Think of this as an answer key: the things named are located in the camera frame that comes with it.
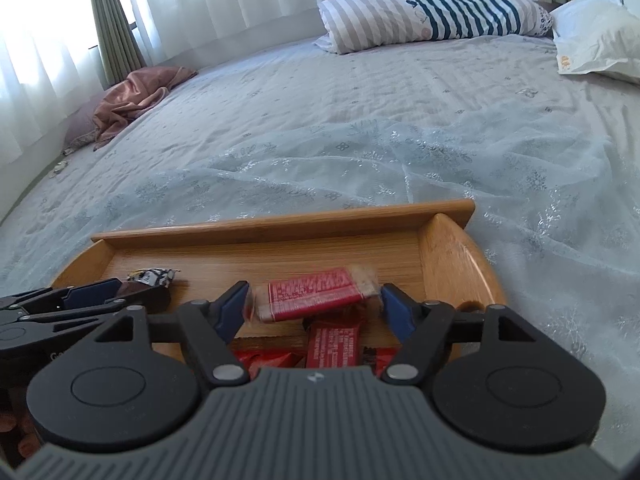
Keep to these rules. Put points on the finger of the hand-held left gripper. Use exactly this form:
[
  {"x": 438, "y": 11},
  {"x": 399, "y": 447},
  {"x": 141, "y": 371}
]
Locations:
[
  {"x": 95, "y": 292},
  {"x": 75, "y": 317}
]

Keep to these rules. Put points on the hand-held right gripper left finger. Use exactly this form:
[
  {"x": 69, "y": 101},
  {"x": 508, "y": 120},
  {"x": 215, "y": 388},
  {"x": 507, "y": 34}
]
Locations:
[{"x": 232, "y": 310}]

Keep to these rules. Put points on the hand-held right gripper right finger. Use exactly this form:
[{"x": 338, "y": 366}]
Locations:
[{"x": 397, "y": 312}]

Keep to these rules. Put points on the wooden tray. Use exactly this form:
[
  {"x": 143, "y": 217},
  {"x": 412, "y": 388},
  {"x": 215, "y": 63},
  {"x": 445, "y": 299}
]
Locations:
[{"x": 250, "y": 260}]

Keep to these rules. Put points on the brown nut packet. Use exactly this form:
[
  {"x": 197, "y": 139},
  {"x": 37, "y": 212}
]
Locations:
[{"x": 150, "y": 277}]

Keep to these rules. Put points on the red cashew packet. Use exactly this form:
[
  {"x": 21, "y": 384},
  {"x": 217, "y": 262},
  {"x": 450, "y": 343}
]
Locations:
[{"x": 265, "y": 359}]

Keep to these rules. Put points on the red wafer packet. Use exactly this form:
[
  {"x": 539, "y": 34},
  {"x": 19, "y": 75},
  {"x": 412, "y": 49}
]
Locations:
[{"x": 310, "y": 292}]

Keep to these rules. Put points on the person's left hand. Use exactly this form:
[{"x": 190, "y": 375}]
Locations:
[{"x": 25, "y": 442}]

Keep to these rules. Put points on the plain red snack packet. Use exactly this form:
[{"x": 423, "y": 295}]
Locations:
[{"x": 377, "y": 357}]

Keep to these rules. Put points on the dark red snack bar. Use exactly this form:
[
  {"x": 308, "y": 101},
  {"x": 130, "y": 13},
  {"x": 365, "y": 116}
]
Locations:
[{"x": 332, "y": 345}]

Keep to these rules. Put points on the small trinkets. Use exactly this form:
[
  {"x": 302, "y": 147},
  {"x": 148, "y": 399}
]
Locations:
[{"x": 61, "y": 165}]

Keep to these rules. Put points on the mauve pillow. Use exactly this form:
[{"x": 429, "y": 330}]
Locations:
[{"x": 82, "y": 130}]

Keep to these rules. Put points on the pink cloth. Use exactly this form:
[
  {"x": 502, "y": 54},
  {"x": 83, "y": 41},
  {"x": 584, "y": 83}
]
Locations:
[{"x": 135, "y": 95}]

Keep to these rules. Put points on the striped pillow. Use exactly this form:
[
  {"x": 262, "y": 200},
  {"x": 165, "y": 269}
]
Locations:
[{"x": 425, "y": 15}]

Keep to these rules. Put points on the white pillow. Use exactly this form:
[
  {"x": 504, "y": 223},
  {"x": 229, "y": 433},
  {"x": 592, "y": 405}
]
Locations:
[{"x": 595, "y": 35}]

